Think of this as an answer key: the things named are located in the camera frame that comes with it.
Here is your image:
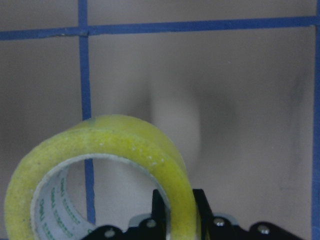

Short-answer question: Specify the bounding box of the yellow clear tape roll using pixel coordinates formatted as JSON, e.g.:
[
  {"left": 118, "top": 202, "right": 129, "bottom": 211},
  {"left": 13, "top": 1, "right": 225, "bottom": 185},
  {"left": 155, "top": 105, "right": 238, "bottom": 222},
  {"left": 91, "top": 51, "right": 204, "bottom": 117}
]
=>
[{"left": 4, "top": 114, "right": 198, "bottom": 240}]

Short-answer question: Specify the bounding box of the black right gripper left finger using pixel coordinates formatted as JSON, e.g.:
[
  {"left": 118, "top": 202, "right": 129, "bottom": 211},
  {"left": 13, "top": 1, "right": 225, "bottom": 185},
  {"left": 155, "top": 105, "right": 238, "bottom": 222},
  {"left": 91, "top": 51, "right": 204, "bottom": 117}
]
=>
[{"left": 151, "top": 189, "right": 167, "bottom": 240}]

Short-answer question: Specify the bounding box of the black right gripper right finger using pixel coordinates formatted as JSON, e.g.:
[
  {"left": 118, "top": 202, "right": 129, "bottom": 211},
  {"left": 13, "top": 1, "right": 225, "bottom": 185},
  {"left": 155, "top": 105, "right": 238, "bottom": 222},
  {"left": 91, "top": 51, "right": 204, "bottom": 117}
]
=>
[{"left": 192, "top": 189, "right": 213, "bottom": 240}]

